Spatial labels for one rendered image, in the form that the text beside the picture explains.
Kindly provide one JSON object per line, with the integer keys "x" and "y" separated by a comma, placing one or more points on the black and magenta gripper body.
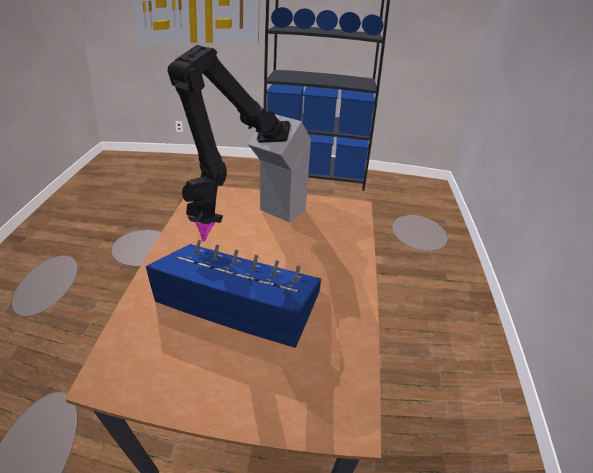
{"x": 217, "y": 218}

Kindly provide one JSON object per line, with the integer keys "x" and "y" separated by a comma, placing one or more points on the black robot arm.
{"x": 187, "y": 79}

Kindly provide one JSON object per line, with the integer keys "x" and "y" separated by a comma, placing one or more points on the blue switch panel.
{"x": 273, "y": 304}

